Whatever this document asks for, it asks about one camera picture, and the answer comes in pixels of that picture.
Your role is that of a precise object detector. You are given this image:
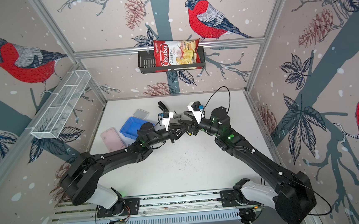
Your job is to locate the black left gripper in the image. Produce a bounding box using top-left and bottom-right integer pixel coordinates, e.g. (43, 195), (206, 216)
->
(145, 122), (188, 148)

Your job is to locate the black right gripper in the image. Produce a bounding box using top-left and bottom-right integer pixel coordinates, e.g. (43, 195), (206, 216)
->
(178, 109), (223, 142)

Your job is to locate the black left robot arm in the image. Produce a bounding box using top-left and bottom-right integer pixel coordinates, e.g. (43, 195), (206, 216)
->
(60, 120), (190, 206)

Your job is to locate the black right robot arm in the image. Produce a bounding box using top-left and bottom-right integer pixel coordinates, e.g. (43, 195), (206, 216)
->
(185, 106), (317, 224)

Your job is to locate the blue plastic bin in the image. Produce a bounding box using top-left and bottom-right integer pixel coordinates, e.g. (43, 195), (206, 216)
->
(119, 116), (146, 140)

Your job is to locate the black stapler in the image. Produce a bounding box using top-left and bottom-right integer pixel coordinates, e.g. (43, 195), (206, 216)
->
(158, 101), (169, 112)

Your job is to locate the grey plastic container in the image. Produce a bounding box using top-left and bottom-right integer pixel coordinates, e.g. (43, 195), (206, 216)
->
(133, 109), (149, 120)

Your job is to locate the red cassava chips bag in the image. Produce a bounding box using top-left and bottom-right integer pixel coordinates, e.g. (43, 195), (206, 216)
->
(153, 39), (200, 65)

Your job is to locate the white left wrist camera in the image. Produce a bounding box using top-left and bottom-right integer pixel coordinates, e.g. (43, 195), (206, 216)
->
(158, 111), (174, 131)

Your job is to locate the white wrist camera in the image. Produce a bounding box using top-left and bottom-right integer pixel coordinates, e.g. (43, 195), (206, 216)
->
(158, 111), (174, 131)
(187, 101), (205, 124)

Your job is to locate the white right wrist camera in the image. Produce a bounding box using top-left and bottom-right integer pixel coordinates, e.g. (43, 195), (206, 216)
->
(187, 101), (205, 124)

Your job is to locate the black wall basket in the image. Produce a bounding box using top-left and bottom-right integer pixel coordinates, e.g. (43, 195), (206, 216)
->
(138, 46), (206, 74)

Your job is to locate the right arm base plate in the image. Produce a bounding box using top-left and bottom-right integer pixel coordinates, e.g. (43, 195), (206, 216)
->
(217, 190), (261, 208)

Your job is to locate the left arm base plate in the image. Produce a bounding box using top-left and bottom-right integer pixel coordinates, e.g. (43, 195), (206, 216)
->
(97, 198), (141, 218)

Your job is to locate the white wire mesh shelf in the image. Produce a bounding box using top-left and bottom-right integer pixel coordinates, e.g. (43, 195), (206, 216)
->
(31, 70), (91, 140)

